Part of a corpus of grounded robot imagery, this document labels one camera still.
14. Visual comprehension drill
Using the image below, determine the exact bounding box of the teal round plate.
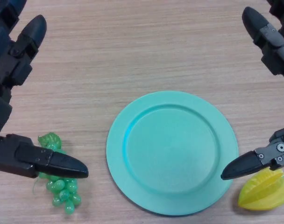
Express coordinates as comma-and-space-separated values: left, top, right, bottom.
106, 91, 239, 216

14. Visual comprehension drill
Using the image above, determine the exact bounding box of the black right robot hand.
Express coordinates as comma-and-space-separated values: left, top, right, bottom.
220, 0, 284, 180

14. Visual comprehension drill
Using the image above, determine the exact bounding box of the green grapes bunch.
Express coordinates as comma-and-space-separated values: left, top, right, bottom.
31, 132, 82, 216

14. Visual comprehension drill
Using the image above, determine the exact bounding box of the yellow starfruit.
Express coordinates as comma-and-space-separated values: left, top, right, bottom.
237, 168, 284, 211

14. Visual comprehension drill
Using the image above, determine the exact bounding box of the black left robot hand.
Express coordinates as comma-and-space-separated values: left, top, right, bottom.
0, 0, 89, 180

